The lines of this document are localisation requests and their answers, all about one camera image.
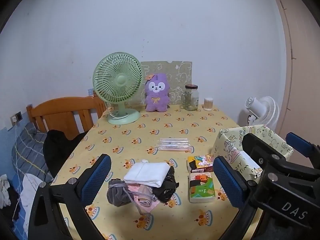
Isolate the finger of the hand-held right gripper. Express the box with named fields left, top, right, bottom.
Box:
left=241, top=133, right=287, bottom=178
left=286, top=132, right=320, bottom=167

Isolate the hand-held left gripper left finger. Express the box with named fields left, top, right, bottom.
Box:
left=28, top=154, right=112, bottom=240

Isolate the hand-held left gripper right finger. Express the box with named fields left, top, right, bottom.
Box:
left=213, top=156, right=264, bottom=240

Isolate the yellow printed storage box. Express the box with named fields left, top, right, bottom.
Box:
left=212, top=124, right=294, bottom=180

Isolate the grey drawstring pouch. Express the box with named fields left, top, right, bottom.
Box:
left=107, top=179, right=158, bottom=215

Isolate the green orange tissue packet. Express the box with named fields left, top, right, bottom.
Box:
left=188, top=172, right=216, bottom=203

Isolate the yellow cartoon tissue packet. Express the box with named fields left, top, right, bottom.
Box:
left=187, top=154, right=215, bottom=173

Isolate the white cloth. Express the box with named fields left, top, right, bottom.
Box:
left=123, top=159, right=171, bottom=188

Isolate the black bag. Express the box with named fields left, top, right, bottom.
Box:
left=152, top=166, right=179, bottom=203

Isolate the clear pack of pens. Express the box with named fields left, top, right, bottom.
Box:
left=157, top=137, right=192, bottom=152

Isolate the white standing fan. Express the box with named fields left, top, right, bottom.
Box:
left=237, top=95, right=280, bottom=132

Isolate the black cloth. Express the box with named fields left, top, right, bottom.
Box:
left=43, top=129, right=89, bottom=178

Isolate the cotton swab container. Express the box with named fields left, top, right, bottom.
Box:
left=203, top=97, right=214, bottom=111

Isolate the white bedding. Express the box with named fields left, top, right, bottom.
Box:
left=20, top=174, right=50, bottom=233

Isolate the yellow printed tablecloth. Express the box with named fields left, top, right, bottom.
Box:
left=49, top=104, right=263, bottom=240

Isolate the plaid blue bedding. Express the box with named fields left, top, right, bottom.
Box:
left=11, top=122, right=54, bottom=183

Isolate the glass jar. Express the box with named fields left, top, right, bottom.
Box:
left=182, top=84, right=200, bottom=111

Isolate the beige door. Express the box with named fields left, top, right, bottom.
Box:
left=271, top=0, right=320, bottom=145

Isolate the pile of clothes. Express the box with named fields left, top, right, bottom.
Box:
left=0, top=174, right=12, bottom=220

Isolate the purple plush toy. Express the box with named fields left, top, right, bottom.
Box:
left=144, top=73, right=171, bottom=112

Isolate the green desk fan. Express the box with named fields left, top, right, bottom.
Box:
left=92, top=52, right=143, bottom=125

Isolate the patterned cardboard board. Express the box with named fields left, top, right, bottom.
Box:
left=140, top=60, right=193, bottom=106

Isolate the white cable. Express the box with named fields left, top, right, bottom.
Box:
left=11, top=122, right=22, bottom=220

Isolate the wall socket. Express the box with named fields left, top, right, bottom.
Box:
left=10, top=112, right=22, bottom=126

